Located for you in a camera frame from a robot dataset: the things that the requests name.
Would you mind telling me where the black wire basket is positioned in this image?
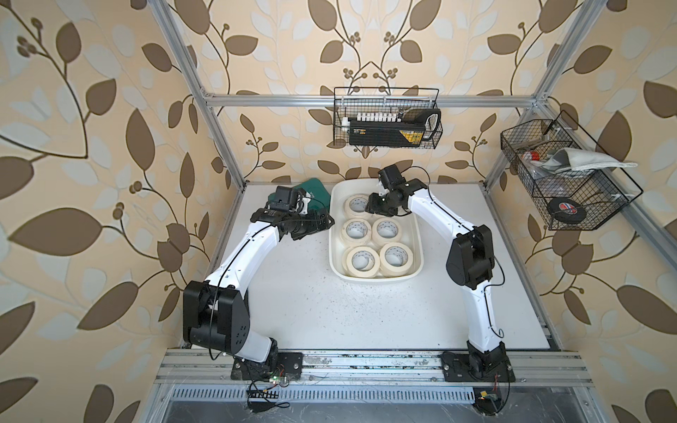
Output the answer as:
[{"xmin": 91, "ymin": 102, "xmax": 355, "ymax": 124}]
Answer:
[
  {"xmin": 501, "ymin": 110, "xmax": 644, "ymax": 231},
  {"xmin": 331, "ymin": 86, "xmax": 444, "ymax": 149}
]

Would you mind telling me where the cream tape roll six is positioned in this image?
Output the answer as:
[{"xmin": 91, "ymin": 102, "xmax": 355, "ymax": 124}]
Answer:
[{"xmin": 344, "ymin": 194, "xmax": 373, "ymax": 220}]

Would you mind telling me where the white plastic storage box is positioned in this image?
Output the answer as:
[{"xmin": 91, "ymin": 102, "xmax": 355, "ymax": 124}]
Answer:
[{"xmin": 329, "ymin": 179, "xmax": 424, "ymax": 284}]

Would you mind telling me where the aluminium frame post right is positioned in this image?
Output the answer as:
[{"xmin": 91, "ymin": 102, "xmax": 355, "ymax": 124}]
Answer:
[{"xmin": 483, "ymin": 0, "xmax": 609, "ymax": 191}]

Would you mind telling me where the black tape roll red label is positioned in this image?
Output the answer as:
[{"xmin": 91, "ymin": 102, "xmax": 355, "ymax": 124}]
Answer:
[{"xmin": 547, "ymin": 197, "xmax": 587, "ymax": 225}]

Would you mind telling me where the cream tape roll four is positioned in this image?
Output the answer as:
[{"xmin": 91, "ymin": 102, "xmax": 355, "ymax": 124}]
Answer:
[{"xmin": 340, "ymin": 218, "xmax": 372, "ymax": 247}]

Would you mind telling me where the black wire basket back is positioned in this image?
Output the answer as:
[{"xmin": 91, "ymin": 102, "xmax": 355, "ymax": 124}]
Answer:
[{"xmin": 331, "ymin": 86, "xmax": 444, "ymax": 149}]

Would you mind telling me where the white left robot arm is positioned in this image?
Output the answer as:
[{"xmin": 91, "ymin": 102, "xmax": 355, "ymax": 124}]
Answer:
[{"xmin": 183, "ymin": 208, "xmax": 335, "ymax": 363}]

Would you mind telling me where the aluminium frame back bar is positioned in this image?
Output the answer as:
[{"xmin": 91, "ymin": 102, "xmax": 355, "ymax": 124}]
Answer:
[{"xmin": 205, "ymin": 93, "xmax": 538, "ymax": 109}]

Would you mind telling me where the cream tape roll one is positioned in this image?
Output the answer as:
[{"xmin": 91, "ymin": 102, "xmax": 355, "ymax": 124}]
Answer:
[{"xmin": 343, "ymin": 246, "xmax": 381, "ymax": 278}]

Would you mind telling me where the cream tape roll three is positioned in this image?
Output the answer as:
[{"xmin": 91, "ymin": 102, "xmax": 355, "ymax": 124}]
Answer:
[{"xmin": 371, "ymin": 217, "xmax": 403, "ymax": 246}]

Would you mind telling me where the aluminium frame post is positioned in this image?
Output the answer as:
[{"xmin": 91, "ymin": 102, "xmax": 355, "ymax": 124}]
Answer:
[
  {"xmin": 483, "ymin": 0, "xmax": 609, "ymax": 191},
  {"xmin": 149, "ymin": 0, "xmax": 246, "ymax": 192}
]

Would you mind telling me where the cream tape roll two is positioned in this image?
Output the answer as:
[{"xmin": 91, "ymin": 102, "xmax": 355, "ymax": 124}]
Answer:
[{"xmin": 379, "ymin": 243, "xmax": 414, "ymax": 278}]

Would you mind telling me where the aluminium frame post left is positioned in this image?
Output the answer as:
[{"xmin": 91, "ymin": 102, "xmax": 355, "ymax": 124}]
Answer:
[{"xmin": 149, "ymin": 0, "xmax": 246, "ymax": 192}]

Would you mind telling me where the black yellow box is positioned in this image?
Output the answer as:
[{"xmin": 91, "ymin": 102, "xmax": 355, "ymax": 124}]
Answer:
[{"xmin": 348, "ymin": 121, "xmax": 426, "ymax": 148}]

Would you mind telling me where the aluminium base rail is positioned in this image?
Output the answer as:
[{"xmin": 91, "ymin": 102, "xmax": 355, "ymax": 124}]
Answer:
[{"xmin": 154, "ymin": 349, "xmax": 593, "ymax": 388}]

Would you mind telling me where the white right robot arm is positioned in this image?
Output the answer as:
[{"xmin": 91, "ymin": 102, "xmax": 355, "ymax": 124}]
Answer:
[{"xmin": 366, "ymin": 183, "xmax": 507, "ymax": 372}]

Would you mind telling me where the green tool case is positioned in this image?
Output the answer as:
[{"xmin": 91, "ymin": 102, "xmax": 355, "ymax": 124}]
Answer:
[{"xmin": 266, "ymin": 178, "xmax": 331, "ymax": 214}]

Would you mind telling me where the black wire basket right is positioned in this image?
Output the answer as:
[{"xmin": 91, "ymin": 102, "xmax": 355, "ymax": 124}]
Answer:
[{"xmin": 501, "ymin": 110, "xmax": 644, "ymax": 231}]

